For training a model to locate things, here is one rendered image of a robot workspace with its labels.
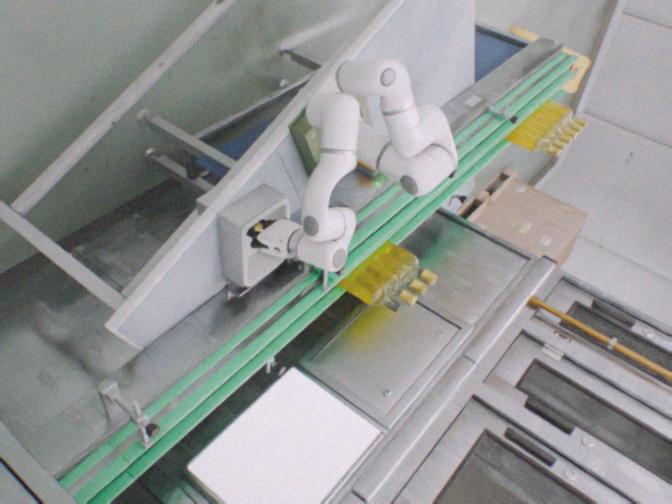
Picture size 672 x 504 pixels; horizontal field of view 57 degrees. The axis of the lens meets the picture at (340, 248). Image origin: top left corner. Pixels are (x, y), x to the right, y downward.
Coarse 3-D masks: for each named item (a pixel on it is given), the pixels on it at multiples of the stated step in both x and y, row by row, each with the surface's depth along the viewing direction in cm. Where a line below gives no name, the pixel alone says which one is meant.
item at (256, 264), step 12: (276, 204) 160; (288, 204) 163; (264, 216) 157; (276, 216) 168; (288, 216) 166; (252, 252) 174; (252, 264) 173; (264, 264) 173; (276, 264) 174; (252, 276) 170
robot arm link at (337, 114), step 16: (336, 80) 149; (320, 96) 143; (336, 96) 139; (352, 96) 140; (320, 112) 142; (336, 112) 138; (352, 112) 139; (320, 128) 147; (336, 128) 139; (352, 128) 140; (320, 144) 143; (336, 144) 139; (352, 144) 141
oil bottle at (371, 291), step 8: (352, 272) 187; (360, 272) 187; (344, 280) 186; (352, 280) 185; (360, 280) 185; (368, 280) 185; (376, 280) 185; (344, 288) 188; (352, 288) 186; (360, 288) 183; (368, 288) 183; (376, 288) 183; (384, 288) 183; (360, 296) 186; (368, 296) 183; (376, 296) 181; (384, 296) 182; (376, 304) 183
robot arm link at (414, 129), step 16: (400, 112) 149; (416, 112) 151; (432, 112) 156; (400, 128) 151; (416, 128) 152; (432, 128) 155; (448, 128) 159; (400, 144) 154; (416, 144) 153; (432, 144) 163; (448, 144) 161
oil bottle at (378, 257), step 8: (368, 256) 192; (376, 256) 193; (384, 256) 193; (384, 264) 190; (392, 264) 191; (400, 264) 191; (392, 272) 189; (400, 272) 189; (408, 272) 190; (400, 280) 189
